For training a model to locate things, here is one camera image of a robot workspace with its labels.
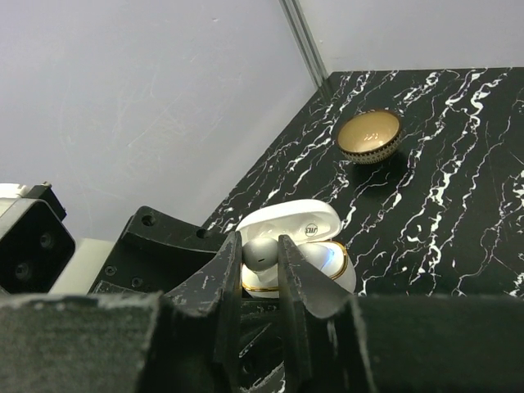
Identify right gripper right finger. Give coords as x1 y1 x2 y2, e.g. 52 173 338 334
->
278 235 523 392

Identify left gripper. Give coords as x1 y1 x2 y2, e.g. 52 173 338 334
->
88 206 226 294

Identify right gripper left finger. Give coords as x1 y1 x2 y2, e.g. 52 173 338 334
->
1 232 242 392

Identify white earbud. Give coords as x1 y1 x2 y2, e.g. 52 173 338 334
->
242 237 278 273

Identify white earbud charging case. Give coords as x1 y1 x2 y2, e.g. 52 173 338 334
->
236 199 356 298

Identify gold bowl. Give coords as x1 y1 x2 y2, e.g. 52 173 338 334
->
335 110 402 165

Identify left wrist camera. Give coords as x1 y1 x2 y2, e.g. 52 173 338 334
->
1 182 75 295

